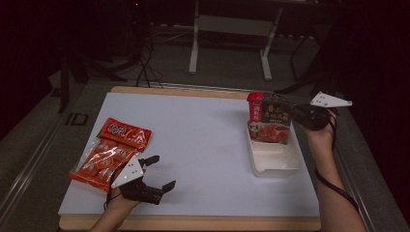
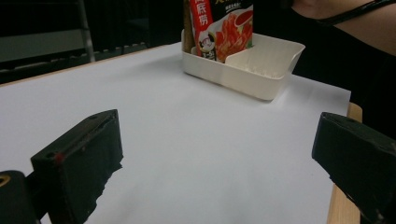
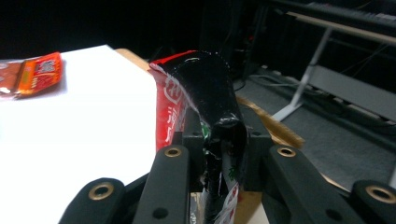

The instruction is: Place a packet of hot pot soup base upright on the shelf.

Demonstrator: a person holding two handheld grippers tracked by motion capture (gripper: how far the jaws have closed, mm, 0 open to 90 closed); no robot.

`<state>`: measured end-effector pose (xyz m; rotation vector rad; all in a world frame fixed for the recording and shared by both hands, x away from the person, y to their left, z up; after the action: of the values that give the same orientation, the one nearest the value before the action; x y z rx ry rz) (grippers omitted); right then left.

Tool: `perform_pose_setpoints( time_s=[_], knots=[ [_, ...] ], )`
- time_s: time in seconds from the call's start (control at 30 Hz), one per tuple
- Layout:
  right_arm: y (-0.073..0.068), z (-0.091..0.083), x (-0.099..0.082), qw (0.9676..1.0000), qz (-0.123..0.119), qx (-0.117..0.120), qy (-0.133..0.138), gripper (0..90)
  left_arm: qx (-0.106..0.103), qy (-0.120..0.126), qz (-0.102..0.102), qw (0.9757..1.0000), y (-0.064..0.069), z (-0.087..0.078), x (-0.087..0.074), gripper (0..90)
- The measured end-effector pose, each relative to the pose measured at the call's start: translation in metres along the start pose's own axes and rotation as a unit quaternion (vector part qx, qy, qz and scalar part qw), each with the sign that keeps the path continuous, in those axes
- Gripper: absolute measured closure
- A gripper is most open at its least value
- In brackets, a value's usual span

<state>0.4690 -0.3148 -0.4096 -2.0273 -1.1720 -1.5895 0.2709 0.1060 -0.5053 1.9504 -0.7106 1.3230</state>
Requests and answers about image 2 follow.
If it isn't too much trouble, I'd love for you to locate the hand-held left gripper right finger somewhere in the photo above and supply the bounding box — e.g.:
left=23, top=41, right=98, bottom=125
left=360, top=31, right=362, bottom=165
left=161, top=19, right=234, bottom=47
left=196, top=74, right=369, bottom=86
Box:
left=311, top=111, right=396, bottom=224

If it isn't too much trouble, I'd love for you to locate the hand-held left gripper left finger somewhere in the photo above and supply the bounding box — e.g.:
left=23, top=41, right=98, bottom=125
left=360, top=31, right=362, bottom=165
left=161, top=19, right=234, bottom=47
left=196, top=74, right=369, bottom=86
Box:
left=30, top=108, right=124, bottom=224

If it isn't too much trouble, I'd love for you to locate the white divided plastic container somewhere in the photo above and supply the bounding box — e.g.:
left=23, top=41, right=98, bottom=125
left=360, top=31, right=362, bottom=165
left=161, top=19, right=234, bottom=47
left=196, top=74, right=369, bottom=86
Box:
left=180, top=29, right=306, bottom=102

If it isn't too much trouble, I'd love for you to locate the red and black soup packet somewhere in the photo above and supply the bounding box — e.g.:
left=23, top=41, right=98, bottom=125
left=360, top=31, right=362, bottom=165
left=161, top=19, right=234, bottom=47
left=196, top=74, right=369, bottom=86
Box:
left=189, top=0, right=255, bottom=64

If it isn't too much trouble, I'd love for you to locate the white paper sheet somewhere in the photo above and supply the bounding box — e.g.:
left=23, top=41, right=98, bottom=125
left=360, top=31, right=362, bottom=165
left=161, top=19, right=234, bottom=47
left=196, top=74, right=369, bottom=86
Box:
left=0, top=41, right=352, bottom=224

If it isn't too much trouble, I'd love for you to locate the white metal stand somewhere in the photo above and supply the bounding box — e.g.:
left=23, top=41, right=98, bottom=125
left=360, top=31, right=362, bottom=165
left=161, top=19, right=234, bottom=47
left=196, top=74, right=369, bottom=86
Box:
left=0, top=0, right=97, bottom=64

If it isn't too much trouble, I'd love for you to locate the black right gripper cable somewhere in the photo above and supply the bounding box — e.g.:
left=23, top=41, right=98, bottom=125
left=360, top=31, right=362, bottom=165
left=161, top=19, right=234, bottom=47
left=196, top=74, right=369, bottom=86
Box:
left=316, top=0, right=396, bottom=26

